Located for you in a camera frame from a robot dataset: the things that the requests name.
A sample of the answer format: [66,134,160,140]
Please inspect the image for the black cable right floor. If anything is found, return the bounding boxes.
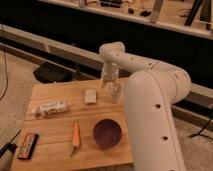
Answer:
[188,108,213,139]

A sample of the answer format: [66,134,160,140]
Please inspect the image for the black object bottom left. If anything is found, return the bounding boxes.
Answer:
[0,131,20,158]

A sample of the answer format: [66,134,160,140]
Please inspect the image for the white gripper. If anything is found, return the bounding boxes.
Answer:
[100,69,123,93]

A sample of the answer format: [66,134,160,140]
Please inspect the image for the black bag on floor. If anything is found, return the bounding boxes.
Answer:
[33,62,72,83]

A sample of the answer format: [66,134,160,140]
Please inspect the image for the dark brown ceramic bowl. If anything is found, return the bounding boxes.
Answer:
[93,119,122,149]

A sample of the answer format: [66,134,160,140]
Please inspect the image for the orange carrot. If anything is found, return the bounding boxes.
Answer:
[71,122,80,156]

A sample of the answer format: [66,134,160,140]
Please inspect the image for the white ceramic cup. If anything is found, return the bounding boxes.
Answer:
[109,84,122,103]

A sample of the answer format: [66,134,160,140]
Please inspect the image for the black orange candy bar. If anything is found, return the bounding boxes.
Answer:
[18,133,39,160]

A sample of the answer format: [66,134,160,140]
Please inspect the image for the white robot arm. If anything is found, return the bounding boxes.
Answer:
[99,42,191,171]

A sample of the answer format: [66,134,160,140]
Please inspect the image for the black cable on floor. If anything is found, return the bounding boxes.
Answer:
[0,24,9,102]

